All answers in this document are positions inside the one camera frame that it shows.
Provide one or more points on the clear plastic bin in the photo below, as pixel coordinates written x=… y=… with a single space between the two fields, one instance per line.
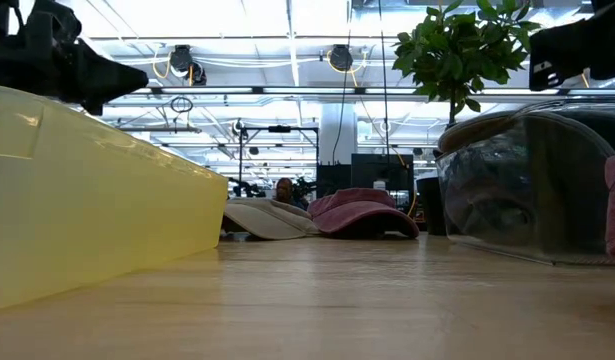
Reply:
x=467 y=220

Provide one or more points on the grey-blue denim cap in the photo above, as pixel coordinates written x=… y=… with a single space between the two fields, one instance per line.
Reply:
x=562 y=175

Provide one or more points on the black metal stand frame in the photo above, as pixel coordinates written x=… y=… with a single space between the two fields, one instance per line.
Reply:
x=279 y=129

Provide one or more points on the long ceiling light bar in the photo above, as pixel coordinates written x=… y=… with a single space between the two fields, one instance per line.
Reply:
x=287 y=90

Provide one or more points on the green potted plant black pot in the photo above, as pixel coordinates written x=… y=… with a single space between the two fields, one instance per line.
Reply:
x=452 y=50

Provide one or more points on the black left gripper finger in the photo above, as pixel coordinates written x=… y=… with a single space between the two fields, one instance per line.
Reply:
x=112 y=80

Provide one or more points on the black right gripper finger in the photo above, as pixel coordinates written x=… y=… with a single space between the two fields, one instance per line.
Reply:
x=562 y=47

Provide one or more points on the beige cap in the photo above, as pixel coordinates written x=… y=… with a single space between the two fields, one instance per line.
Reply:
x=272 y=220

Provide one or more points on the yellow translucent plastic bin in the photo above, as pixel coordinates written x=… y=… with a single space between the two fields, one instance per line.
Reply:
x=87 y=200

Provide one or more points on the black computer monitor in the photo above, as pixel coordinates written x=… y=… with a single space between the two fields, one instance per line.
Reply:
x=334 y=180
x=382 y=172

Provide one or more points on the person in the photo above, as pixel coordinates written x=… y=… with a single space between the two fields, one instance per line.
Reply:
x=284 y=190

